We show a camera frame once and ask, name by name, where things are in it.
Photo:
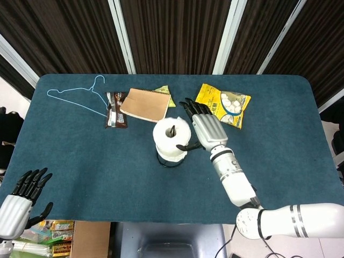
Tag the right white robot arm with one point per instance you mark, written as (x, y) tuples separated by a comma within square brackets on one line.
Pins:
[(233, 182)]

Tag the dark brown slatted panel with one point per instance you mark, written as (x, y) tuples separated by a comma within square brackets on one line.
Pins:
[(258, 32), (174, 32), (322, 40), (59, 32)]

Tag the white paper towel roll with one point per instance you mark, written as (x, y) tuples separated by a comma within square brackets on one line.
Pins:
[(164, 145)]

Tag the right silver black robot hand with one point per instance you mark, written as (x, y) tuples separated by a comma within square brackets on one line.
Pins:
[(209, 129)]

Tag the white partition frame post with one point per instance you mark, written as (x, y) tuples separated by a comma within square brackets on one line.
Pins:
[(122, 35), (332, 100), (280, 37), (18, 64), (228, 37)]

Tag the green yellow snack packet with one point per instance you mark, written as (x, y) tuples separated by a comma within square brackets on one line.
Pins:
[(61, 225)]

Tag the black chair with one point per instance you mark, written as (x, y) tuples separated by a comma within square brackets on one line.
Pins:
[(10, 126), (333, 113)]

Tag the brown cardboard box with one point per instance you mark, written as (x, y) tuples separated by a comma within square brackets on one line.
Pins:
[(91, 239)]

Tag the yellow-green small packet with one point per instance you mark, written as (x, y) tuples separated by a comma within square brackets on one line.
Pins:
[(162, 89)]

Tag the brown cover notebook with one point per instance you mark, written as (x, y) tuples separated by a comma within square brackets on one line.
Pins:
[(145, 104)]

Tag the clear plastic bag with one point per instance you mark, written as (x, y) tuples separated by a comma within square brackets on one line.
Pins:
[(37, 233)]

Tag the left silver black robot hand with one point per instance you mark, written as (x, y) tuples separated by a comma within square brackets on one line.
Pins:
[(14, 215)]

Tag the red gold snack packet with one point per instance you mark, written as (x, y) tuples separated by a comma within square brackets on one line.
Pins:
[(62, 250)]

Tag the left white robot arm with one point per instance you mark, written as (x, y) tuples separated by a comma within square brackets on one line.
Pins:
[(4, 248)]

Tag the white wrapped stick bundle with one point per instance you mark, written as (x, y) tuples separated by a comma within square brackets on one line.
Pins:
[(29, 248)]

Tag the brown snack packet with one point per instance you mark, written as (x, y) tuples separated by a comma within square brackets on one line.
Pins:
[(118, 115)]

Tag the teal table cloth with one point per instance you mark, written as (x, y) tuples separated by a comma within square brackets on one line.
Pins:
[(107, 174)]

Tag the yellow marshmallow bag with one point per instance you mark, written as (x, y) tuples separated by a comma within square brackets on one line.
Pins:
[(207, 96)]

